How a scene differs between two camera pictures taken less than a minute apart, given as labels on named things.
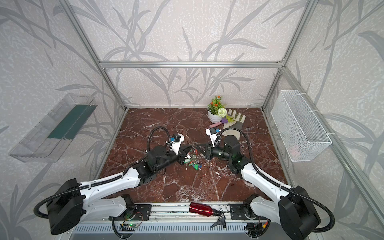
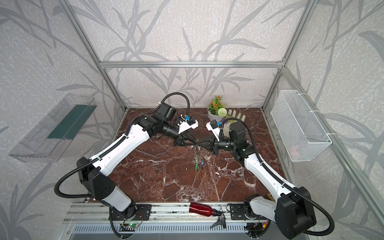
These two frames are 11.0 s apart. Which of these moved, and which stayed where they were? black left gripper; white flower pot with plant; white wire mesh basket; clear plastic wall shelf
Moved: black left gripper
Stayed: white flower pot with plant; white wire mesh basket; clear plastic wall shelf
